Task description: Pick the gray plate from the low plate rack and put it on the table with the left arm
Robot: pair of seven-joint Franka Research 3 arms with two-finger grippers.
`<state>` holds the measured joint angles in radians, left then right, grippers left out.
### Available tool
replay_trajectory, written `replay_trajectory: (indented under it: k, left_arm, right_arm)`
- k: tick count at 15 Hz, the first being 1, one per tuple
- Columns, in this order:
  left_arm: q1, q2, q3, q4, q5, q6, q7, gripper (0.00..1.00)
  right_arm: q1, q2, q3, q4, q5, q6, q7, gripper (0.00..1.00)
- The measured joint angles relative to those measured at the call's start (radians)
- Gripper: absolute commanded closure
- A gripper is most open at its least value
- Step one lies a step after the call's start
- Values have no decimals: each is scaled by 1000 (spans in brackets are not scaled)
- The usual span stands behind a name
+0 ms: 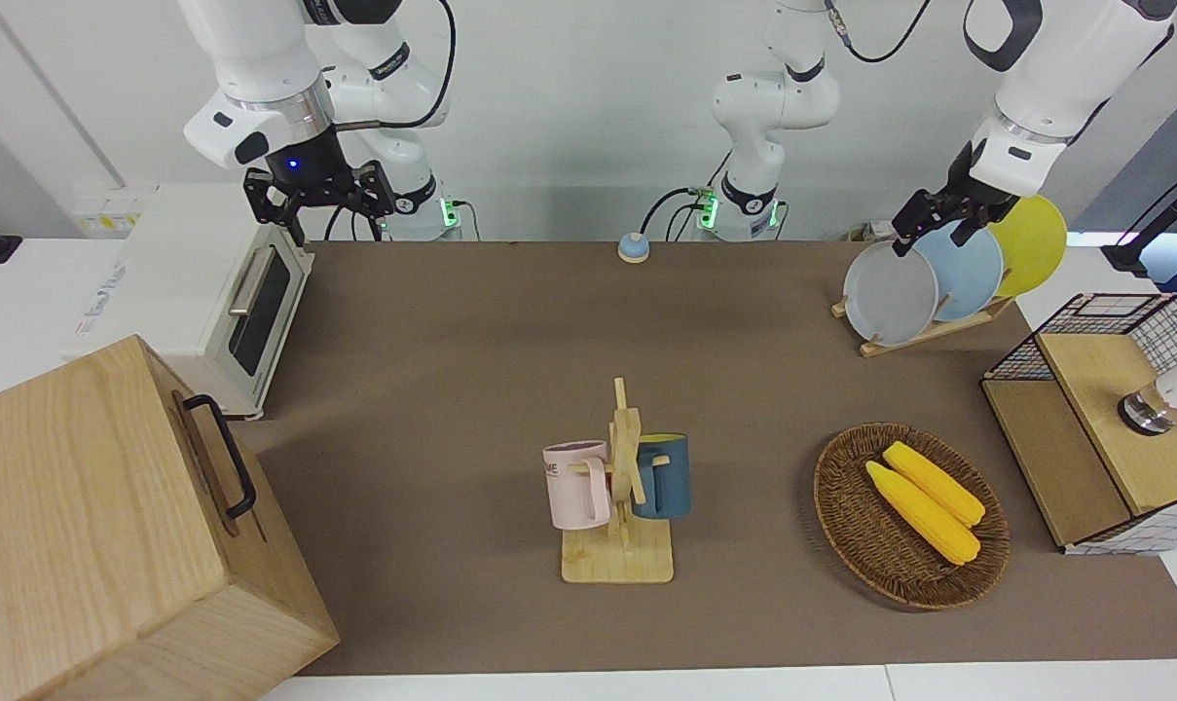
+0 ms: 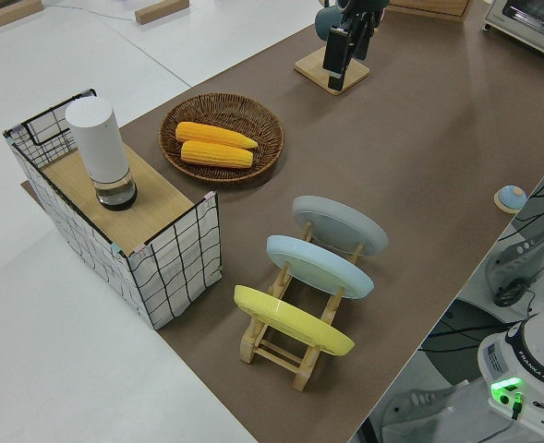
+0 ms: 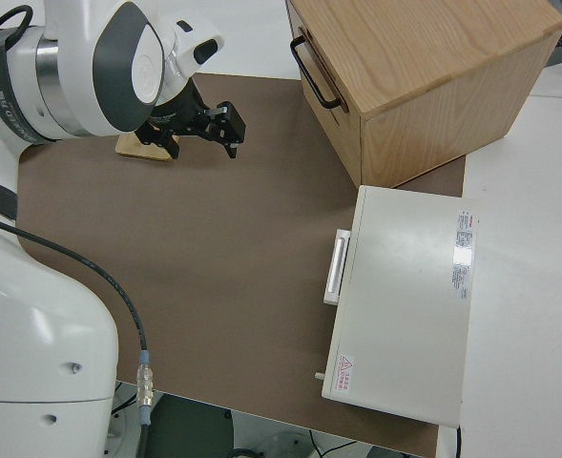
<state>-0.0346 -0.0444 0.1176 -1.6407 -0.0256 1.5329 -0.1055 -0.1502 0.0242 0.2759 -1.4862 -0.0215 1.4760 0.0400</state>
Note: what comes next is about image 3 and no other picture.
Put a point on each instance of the white toaster oven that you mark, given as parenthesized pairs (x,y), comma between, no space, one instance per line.
(404,305)

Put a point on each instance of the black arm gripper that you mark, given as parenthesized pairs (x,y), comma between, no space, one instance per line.
(178,112)

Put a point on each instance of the brown table mat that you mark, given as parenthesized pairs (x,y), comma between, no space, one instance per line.
(223,248)

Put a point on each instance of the wooden drawer box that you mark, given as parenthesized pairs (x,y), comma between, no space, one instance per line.
(419,71)

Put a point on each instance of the light wooden stand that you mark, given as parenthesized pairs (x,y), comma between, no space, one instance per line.
(130,147)

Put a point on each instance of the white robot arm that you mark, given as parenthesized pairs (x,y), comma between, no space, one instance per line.
(47,343)

